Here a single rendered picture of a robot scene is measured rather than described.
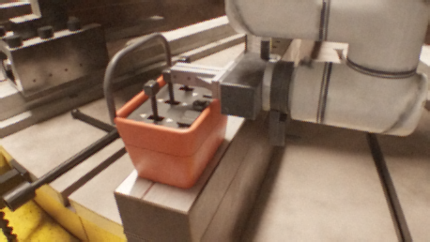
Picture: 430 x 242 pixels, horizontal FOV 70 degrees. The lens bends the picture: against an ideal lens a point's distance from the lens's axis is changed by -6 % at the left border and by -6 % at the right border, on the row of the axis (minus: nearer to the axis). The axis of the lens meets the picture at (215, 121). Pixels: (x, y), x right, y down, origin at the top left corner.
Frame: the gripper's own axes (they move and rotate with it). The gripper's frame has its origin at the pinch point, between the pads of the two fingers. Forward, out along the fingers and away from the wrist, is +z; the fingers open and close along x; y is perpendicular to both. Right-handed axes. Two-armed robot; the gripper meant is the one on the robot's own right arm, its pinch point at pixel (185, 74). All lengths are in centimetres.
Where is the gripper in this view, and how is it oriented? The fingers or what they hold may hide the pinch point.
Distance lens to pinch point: 52.7
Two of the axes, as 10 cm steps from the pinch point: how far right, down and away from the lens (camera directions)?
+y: -0.3, -8.6, -5.2
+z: -9.3, -1.6, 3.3
